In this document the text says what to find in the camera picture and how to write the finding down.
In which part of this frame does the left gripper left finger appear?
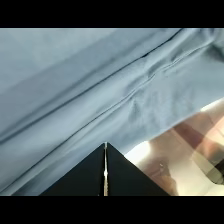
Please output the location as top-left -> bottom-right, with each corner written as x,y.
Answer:
39,142 -> 106,197

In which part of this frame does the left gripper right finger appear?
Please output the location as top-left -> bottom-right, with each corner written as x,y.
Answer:
106,142 -> 171,197

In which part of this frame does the blue shirt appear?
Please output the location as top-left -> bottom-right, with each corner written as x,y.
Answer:
0,27 -> 224,197

